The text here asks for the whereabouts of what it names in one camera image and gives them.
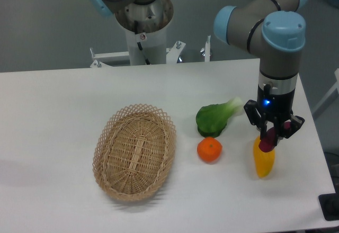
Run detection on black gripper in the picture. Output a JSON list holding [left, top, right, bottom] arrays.
[[244, 87, 305, 146]]

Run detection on purple sweet potato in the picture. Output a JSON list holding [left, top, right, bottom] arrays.
[[258, 127, 276, 153]]

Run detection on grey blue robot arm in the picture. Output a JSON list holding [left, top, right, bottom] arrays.
[[90, 0, 307, 153]]

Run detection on green bok choy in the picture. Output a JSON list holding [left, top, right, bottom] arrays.
[[195, 97, 243, 138]]

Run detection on orange tangerine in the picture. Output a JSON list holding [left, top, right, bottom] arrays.
[[197, 137, 223, 163]]

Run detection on black device at table edge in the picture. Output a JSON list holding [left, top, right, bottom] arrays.
[[318, 193, 338, 221]]

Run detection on woven wicker basket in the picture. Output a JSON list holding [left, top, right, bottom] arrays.
[[92, 104, 176, 202]]

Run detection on white frame at right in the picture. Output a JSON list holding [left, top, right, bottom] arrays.
[[311, 68, 338, 119]]

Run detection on white metal base frame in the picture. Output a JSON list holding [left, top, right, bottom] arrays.
[[90, 35, 212, 68]]

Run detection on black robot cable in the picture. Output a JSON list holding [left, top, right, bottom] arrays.
[[133, 21, 151, 66]]

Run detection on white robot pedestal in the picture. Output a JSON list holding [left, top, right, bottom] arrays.
[[115, 0, 174, 65]]

